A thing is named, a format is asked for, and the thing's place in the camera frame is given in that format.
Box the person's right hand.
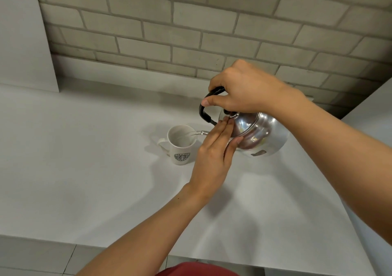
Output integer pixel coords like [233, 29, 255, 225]
[200, 59, 297, 115]

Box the person's left hand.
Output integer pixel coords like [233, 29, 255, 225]
[187, 115, 244, 200]

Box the steel kettle lid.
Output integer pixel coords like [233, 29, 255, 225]
[223, 109, 261, 139]

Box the white board panel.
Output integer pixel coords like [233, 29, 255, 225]
[0, 0, 59, 93]

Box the white mug with dark emblem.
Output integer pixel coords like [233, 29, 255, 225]
[157, 125, 198, 165]

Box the person's right forearm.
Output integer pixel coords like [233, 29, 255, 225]
[274, 84, 392, 246]

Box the steel kettle with black handle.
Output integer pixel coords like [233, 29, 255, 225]
[199, 86, 290, 159]

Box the person's left forearm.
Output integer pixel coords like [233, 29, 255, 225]
[75, 182, 215, 276]

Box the person's red shirt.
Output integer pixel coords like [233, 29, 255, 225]
[156, 262, 240, 276]

